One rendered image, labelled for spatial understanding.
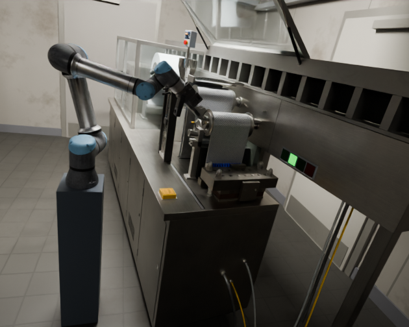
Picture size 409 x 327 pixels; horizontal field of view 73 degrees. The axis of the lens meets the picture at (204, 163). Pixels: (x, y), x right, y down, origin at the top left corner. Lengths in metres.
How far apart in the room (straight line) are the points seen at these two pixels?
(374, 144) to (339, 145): 0.14
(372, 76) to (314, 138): 0.34
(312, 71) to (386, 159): 0.53
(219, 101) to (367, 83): 0.83
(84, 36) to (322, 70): 3.72
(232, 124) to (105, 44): 3.30
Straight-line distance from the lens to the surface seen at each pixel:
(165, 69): 1.36
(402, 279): 2.62
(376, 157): 1.17
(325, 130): 1.32
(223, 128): 1.51
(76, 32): 4.60
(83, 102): 1.49
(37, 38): 4.74
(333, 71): 1.34
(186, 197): 1.44
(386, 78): 1.20
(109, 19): 4.56
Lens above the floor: 1.61
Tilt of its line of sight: 22 degrees down
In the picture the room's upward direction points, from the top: 10 degrees clockwise
